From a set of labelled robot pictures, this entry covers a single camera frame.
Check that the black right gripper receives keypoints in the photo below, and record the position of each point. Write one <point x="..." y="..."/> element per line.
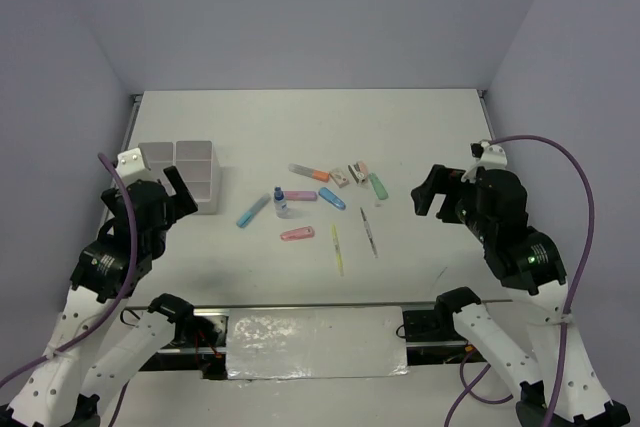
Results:
<point x="440" y="178"/>

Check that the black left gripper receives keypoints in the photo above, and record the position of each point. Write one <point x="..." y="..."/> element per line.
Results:
<point x="182" y="202"/>

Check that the clear dark pen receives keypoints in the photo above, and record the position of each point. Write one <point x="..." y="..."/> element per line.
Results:
<point x="369" y="233"/>

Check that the yellow highlighter pen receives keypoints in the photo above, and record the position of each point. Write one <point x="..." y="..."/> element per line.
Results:
<point x="337" y="250"/>

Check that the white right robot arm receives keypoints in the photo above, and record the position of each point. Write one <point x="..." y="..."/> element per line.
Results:
<point x="556" y="385"/>

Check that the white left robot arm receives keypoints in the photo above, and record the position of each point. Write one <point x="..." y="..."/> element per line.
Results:
<point x="72" y="383"/>

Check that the white compartment organizer box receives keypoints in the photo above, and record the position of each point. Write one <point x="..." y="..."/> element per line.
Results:
<point x="197" y="163"/>

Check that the green transparent case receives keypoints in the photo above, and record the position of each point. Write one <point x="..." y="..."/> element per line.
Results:
<point x="378" y="187"/>

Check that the blue highlighter marker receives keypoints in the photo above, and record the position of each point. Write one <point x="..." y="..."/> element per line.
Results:
<point x="250" y="214"/>

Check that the pink mini stapler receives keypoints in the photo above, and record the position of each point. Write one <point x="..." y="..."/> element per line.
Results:
<point x="359" y="172"/>

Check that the staples box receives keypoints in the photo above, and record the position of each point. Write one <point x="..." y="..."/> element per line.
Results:
<point x="339" y="177"/>

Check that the small blue-capped bottle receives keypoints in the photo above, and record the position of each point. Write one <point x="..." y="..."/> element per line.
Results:
<point x="280" y="202"/>

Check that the purple pink case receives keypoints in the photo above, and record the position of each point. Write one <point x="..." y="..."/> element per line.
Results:
<point x="300" y="196"/>

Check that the blue transparent case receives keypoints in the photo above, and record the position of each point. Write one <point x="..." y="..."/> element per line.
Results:
<point x="331" y="198"/>

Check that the orange capped marker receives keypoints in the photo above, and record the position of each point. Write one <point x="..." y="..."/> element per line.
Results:
<point x="309" y="172"/>

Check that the pink transparent case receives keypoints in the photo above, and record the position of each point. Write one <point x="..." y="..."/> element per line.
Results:
<point x="298" y="234"/>

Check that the silver tape panel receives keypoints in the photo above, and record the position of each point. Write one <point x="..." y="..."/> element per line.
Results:
<point x="315" y="343"/>

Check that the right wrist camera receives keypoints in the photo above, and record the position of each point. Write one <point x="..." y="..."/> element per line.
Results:
<point x="486" y="156"/>

